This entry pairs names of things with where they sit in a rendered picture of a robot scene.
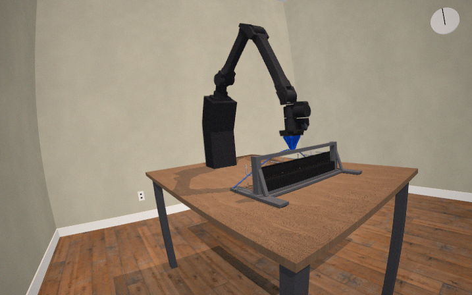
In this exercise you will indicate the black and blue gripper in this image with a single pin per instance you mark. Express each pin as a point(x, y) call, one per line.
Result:
point(290, 126)

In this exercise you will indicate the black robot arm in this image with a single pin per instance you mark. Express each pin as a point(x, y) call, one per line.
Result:
point(284, 90)

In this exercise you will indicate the grey metal rack with black patch panel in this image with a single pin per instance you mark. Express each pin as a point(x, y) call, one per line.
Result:
point(283, 177)

